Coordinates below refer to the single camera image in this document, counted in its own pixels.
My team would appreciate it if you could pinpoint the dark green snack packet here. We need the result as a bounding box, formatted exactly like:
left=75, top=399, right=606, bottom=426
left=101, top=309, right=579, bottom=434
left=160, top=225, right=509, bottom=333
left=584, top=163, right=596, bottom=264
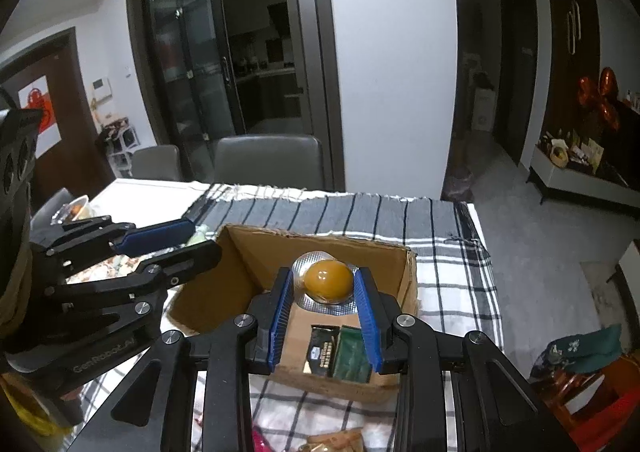
left=332, top=325, right=372, bottom=384

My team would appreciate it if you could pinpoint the plaid table cloth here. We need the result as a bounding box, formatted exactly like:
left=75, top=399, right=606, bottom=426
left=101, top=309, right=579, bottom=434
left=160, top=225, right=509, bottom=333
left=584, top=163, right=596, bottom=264
left=90, top=179, right=503, bottom=451

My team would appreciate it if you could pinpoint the white low cabinet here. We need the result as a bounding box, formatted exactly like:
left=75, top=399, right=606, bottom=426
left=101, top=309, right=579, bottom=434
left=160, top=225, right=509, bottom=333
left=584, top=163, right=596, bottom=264
left=526, top=148, right=639, bottom=215

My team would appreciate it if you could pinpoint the pink snack packet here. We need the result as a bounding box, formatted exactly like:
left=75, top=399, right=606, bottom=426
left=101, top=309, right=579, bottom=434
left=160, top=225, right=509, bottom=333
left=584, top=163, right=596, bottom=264
left=252, top=427, right=273, bottom=452

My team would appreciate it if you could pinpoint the glass sliding door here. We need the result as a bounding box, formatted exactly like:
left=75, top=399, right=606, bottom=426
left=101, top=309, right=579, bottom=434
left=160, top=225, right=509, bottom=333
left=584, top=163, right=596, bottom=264
left=126, top=0, right=345, bottom=191

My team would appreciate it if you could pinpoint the black chocolate bar wrapper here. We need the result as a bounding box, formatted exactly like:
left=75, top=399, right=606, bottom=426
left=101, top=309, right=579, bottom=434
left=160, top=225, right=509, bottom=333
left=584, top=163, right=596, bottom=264
left=303, top=325, right=340, bottom=377

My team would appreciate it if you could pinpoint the grey dining chair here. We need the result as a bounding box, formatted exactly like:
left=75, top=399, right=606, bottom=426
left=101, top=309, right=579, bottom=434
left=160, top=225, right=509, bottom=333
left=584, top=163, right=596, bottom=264
left=213, top=134, right=324, bottom=190
left=131, top=144, right=182, bottom=181

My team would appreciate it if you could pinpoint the yellow jelly cup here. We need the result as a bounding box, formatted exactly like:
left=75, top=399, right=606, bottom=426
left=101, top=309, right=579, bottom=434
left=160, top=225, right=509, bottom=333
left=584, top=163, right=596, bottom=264
left=292, top=250, right=358, bottom=316

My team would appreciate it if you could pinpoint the red stool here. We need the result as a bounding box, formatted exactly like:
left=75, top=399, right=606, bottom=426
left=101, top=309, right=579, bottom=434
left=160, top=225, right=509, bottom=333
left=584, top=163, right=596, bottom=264
left=533, top=352, right=639, bottom=451

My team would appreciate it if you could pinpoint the clear plastic food container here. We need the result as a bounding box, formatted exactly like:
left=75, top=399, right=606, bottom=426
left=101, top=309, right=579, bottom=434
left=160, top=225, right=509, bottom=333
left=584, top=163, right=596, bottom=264
left=51, top=195, right=94, bottom=224

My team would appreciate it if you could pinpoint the green cloth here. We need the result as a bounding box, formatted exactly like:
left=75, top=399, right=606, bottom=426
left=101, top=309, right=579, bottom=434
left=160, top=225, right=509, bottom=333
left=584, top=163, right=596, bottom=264
left=529, top=324, right=623, bottom=380

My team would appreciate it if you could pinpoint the tan bread packet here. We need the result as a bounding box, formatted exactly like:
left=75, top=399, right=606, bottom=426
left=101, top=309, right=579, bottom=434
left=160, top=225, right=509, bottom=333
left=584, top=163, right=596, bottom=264
left=297, top=428, right=366, bottom=452

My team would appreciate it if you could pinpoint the brown cardboard box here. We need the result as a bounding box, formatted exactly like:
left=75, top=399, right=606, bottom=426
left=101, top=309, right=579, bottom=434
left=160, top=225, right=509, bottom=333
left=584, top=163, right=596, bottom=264
left=167, top=224, right=418, bottom=403

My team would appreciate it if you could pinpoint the patterned floral table mat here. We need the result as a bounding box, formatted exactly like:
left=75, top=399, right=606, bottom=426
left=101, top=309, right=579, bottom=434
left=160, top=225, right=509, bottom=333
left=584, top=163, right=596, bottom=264
left=66, top=255, right=142, bottom=284

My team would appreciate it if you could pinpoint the red balloon decoration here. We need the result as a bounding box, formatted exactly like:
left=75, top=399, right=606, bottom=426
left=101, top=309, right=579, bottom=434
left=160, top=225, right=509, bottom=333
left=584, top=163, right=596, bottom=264
left=577, top=66, right=620, bottom=131

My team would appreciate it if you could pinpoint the red poster on door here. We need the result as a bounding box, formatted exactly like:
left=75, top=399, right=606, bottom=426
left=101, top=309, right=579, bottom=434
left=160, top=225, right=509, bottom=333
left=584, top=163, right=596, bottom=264
left=17, top=75, right=62, bottom=159

